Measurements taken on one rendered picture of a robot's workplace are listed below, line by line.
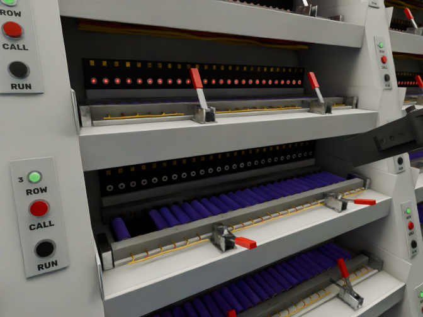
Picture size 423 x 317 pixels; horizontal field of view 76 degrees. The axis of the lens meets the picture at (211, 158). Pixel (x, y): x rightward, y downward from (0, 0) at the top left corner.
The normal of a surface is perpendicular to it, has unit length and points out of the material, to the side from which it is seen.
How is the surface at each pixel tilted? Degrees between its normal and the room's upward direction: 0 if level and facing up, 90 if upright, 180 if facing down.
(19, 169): 90
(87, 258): 90
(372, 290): 21
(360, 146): 90
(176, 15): 111
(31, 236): 90
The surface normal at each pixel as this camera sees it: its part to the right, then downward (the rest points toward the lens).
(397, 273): -0.87, 0.13
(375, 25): 0.47, -0.08
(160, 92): 0.49, 0.27
